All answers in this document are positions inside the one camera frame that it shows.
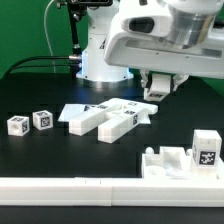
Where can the white cube nut front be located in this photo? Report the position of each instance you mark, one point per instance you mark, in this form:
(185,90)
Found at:
(18,125)

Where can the white cube nut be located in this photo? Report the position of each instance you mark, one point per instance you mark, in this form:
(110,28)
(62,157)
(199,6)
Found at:
(18,125)
(42,120)

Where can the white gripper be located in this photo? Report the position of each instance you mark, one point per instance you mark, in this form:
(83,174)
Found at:
(139,51)

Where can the white rear chair bar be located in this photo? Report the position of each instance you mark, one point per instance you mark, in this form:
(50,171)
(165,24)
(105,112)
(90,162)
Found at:
(84,118)

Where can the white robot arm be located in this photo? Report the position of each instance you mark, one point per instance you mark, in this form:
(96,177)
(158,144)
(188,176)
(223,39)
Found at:
(178,37)

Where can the white L-shaped fence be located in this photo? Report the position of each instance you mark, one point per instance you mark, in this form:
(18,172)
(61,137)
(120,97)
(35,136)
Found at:
(110,192)

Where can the white chair seat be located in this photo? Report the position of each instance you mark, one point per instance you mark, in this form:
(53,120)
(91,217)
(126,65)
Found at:
(176,163)

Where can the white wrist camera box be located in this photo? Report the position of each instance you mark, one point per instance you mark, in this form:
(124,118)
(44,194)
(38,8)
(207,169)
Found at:
(149,17)

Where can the white long chair back bar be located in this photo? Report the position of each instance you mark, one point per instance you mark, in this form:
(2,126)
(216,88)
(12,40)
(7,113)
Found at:
(116,127)

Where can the white cube nut left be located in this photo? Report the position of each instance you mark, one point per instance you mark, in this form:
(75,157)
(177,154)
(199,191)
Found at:
(42,120)

